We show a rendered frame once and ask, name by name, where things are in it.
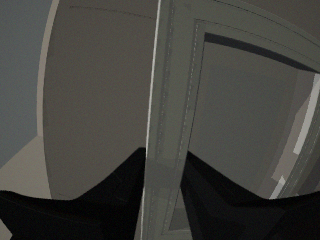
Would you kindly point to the grey rectangular picture frame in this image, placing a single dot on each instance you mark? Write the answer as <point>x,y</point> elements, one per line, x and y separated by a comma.
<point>237,87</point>

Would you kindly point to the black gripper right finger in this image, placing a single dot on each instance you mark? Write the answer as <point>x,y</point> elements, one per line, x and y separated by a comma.
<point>219,209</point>

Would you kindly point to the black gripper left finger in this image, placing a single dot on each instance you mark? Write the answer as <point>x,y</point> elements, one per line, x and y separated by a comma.
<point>107,211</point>

